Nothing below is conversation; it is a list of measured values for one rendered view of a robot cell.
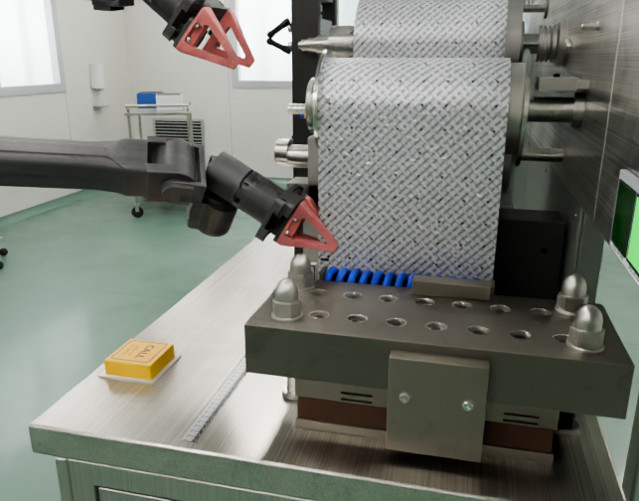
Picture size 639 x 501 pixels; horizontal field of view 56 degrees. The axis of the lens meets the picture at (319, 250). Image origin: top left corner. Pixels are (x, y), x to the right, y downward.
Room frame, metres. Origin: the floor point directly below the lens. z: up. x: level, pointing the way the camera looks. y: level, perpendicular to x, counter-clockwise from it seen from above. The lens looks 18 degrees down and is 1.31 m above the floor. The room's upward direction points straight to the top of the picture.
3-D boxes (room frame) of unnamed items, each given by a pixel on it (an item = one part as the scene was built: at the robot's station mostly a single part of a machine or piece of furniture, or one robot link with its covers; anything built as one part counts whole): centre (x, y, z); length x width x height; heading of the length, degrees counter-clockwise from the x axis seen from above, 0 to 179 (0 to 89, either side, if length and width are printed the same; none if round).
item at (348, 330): (0.65, -0.13, 1.00); 0.40 x 0.16 x 0.06; 76
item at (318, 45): (1.12, 0.01, 1.33); 0.06 x 0.03 x 0.03; 76
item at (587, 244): (1.82, -0.61, 1.02); 2.24 x 0.04 x 0.24; 166
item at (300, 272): (0.74, 0.02, 1.05); 0.04 x 0.04 x 0.04
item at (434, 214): (0.77, -0.11, 1.10); 0.23 x 0.01 x 0.18; 76
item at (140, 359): (0.76, 0.25, 0.91); 0.07 x 0.07 x 0.02; 76
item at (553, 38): (1.03, -0.36, 1.33); 0.07 x 0.07 x 0.07; 76
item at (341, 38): (1.11, -0.05, 1.33); 0.06 x 0.06 x 0.06; 76
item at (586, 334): (0.56, -0.27, 1.05); 0.04 x 0.04 x 0.04
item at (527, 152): (0.91, -0.32, 1.17); 0.08 x 0.02 x 0.02; 76
